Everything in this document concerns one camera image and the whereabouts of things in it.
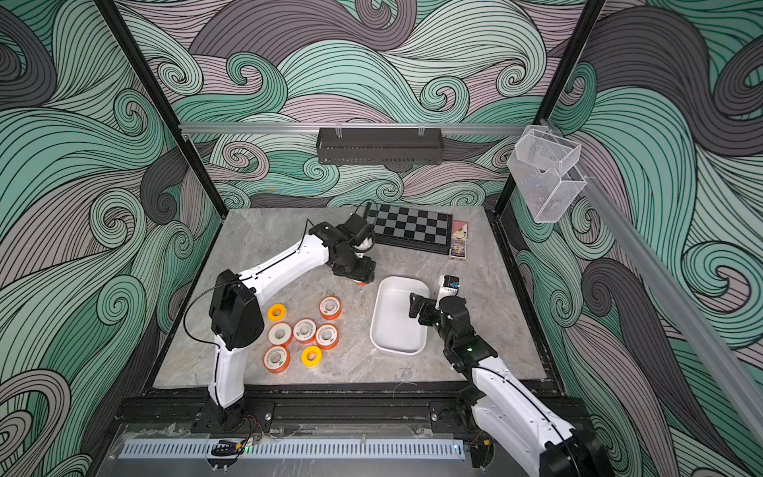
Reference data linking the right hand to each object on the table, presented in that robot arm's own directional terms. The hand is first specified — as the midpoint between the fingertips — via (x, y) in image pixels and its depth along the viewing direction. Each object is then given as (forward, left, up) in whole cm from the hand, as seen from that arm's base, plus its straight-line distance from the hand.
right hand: (428, 298), depth 84 cm
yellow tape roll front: (-13, +34, -9) cm, 37 cm away
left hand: (+7, +18, +3) cm, 20 cm away
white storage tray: (-6, +10, -9) cm, 15 cm away
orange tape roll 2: (+2, +30, -9) cm, 31 cm away
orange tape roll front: (-14, +44, -10) cm, 47 cm away
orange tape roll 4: (-8, +30, -8) cm, 32 cm away
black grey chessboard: (+34, +2, -7) cm, 34 cm away
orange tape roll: (+2, +19, +6) cm, 20 cm away
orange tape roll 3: (-6, +37, -8) cm, 38 cm away
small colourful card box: (+30, -17, -10) cm, 35 cm away
